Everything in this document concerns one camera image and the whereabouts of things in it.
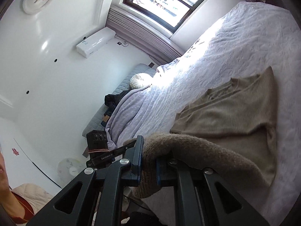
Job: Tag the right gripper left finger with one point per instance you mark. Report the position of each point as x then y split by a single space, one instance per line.
95 196

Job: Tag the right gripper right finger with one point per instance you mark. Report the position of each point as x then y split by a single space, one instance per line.
203 197

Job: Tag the brown knit sweater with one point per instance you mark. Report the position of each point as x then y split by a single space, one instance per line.
231 128

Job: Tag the dark clothes by headboard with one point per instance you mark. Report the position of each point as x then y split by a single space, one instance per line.
111 101

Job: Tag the white standing fan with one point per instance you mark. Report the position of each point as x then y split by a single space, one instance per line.
68 169

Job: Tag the grey padded headboard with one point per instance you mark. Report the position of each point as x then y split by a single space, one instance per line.
97 123

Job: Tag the round cream pillow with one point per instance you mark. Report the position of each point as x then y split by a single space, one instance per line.
140 80

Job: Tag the white air conditioner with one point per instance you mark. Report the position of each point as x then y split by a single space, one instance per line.
93 43

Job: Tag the left mauve curtain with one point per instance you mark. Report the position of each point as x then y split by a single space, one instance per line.
159 48

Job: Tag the lavender embossed bedspread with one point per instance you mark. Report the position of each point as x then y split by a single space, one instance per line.
243 43

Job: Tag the black camera box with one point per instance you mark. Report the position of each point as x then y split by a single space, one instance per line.
97 141

